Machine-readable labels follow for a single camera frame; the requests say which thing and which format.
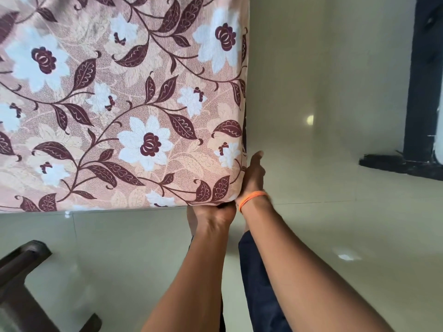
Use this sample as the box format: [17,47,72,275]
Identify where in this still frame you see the person's left forearm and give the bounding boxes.
[142,223,240,332]

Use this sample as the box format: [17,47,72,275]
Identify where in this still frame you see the person's right forearm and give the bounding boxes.
[241,199,395,332]

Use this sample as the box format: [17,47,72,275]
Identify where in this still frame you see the orange wrist band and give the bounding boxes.
[238,190,270,213]

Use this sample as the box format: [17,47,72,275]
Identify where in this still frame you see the person's left hand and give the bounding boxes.
[186,202,238,236]

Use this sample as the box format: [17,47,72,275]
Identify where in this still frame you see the person's right hand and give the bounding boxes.
[236,151,268,205]

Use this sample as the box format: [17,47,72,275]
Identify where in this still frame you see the black framed white furniture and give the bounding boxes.
[358,0,443,182]

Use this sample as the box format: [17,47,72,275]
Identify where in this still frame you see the person's dark trousers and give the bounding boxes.
[218,231,294,332]

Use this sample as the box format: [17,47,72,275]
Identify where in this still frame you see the peach floral sheet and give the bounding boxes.
[0,0,251,214]

